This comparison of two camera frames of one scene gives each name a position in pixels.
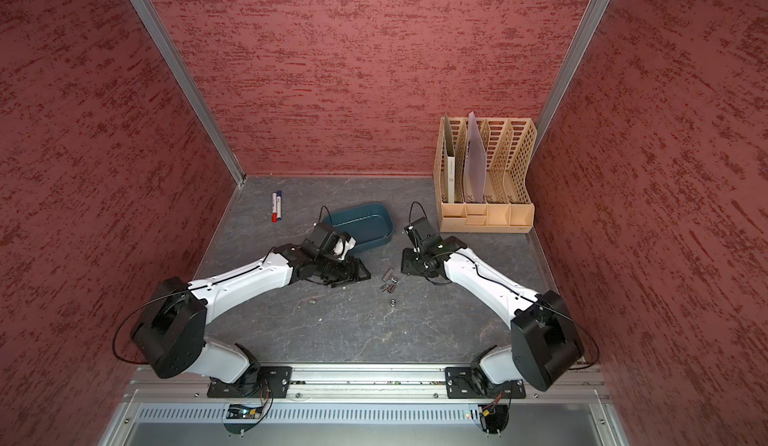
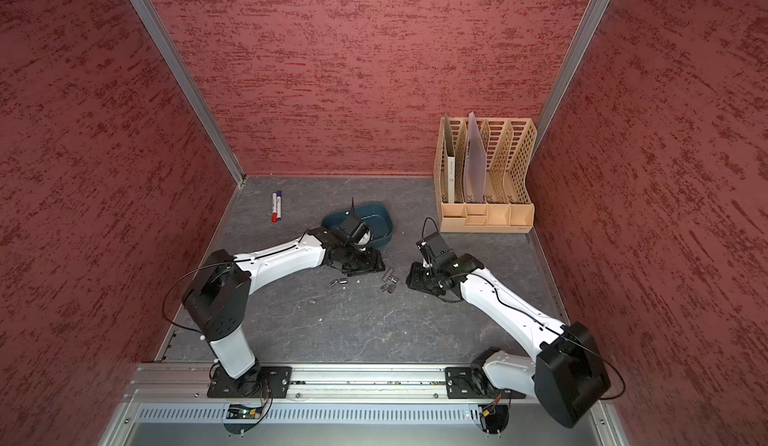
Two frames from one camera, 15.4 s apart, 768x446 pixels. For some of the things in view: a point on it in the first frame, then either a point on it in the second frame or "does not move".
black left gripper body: (337, 271) to (359, 261)
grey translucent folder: (475, 167) does not move
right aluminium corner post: (580, 44) does not move
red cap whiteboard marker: (274, 214) does not move
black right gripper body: (414, 262) to (425, 278)
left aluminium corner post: (179, 74) does not move
